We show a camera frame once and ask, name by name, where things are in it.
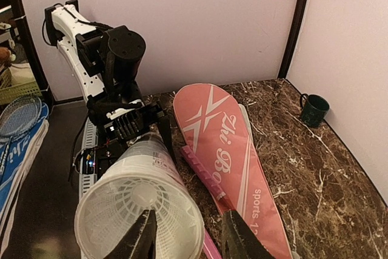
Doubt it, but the white shuttlecock tube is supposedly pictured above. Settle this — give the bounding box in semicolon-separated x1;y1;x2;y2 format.
75;133;204;258

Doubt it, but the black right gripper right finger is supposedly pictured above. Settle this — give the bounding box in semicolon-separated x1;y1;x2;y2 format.
221;210;274;259

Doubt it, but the red racket pink grip lower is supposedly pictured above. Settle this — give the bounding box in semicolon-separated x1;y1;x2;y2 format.
180;146;234;213

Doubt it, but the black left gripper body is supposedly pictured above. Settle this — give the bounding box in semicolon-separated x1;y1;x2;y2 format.
102;103;162;149

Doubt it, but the blue racket bag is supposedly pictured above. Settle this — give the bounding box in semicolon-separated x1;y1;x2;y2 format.
1;95;49;228

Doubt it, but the red racket pink grip upper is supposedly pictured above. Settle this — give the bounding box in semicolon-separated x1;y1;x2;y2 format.
203;229;222;259

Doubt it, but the dark green mug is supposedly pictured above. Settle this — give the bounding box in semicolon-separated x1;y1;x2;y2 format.
299;93;330;128

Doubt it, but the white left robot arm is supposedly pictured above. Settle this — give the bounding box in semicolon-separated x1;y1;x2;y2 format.
42;0;174;156

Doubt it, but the right black frame post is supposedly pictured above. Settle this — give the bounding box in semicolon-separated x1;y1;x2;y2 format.
277;0;307;79

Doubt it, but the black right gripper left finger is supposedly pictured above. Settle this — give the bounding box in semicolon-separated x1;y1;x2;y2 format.
112;210;157;259

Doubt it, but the white shuttlecock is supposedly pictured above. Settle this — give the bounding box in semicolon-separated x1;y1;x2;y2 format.
75;177;204;258

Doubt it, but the pink racket bag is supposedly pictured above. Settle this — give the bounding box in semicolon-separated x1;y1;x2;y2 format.
173;83;292;258

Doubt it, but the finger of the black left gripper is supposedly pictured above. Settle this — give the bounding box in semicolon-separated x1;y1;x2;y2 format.
156;101;176;164

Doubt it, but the red racket pink grip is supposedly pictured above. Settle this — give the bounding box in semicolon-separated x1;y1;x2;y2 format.
180;146;234;213
203;229;222;259

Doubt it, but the green plastic basket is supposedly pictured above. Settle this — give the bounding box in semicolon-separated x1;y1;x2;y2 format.
0;62;42;105

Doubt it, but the grey slotted cable duct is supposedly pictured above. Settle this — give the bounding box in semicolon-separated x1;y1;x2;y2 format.
78;119;98;200

